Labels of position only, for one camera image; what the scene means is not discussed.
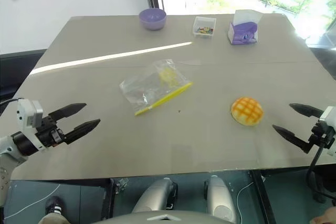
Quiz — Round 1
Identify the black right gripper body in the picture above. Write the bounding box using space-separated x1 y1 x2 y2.
309 122 334 149

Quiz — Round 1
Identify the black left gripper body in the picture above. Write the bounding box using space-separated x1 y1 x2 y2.
35 115 66 148

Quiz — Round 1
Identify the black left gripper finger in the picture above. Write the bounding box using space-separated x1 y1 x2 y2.
48 102 88 125
62 119 101 145

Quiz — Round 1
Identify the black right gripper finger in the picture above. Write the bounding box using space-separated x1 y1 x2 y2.
288 103 325 118
271 124 315 155

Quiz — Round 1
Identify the round golden crosshatched bread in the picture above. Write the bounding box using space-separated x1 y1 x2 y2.
230 97 264 127

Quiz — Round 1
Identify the clear yellow-zip plastic bag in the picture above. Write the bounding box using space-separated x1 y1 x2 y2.
119 59 194 117

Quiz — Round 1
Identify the black object beside table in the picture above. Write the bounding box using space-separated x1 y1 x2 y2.
304 31 336 71

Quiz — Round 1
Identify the dark low bench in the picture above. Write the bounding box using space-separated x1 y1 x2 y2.
0 49 48 109

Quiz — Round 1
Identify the black table leg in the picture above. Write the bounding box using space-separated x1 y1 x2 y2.
100 177 129 220
250 169 277 224

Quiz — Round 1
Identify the black and white shoe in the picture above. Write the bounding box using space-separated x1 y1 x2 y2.
45 196 65 216

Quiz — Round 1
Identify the skin-toned person's limb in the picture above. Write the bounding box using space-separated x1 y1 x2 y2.
309 207 336 224

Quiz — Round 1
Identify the beige trouser leg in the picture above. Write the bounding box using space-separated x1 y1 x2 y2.
38 212 72 224

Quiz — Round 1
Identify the silver right robot leg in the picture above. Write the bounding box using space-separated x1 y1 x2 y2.
204 175 237 224

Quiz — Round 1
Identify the silver robot leg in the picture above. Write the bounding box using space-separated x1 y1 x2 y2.
204 175 237 224
131 177 179 214

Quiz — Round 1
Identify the silver left robot leg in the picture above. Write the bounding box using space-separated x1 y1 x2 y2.
131 177 179 214

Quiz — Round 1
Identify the purple white tissue pack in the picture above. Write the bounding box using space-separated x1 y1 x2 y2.
227 9 264 46

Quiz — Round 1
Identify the grey robot torso top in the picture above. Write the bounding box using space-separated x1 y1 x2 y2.
91 209 237 224

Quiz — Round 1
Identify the purple bowl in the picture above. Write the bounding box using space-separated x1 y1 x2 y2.
138 8 167 31

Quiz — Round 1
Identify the clear box of coloured clips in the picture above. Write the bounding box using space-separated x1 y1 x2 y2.
192 16 217 39

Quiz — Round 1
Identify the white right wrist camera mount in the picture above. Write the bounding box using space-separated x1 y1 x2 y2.
318 105 336 156

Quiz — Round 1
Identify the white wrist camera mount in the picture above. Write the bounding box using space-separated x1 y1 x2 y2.
16 99 44 152
318 105 336 156

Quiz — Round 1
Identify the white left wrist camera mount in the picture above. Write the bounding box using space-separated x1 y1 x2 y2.
16 99 44 152

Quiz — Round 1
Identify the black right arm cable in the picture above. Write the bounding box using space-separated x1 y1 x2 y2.
306 145 336 205

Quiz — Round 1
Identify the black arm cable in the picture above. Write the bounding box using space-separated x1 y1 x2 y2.
306 145 336 205
0 98 26 110

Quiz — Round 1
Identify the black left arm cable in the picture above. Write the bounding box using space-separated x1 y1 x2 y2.
0 98 26 110

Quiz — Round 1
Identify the white floor cable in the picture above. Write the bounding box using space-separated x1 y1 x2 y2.
0 183 61 220
235 181 254 224

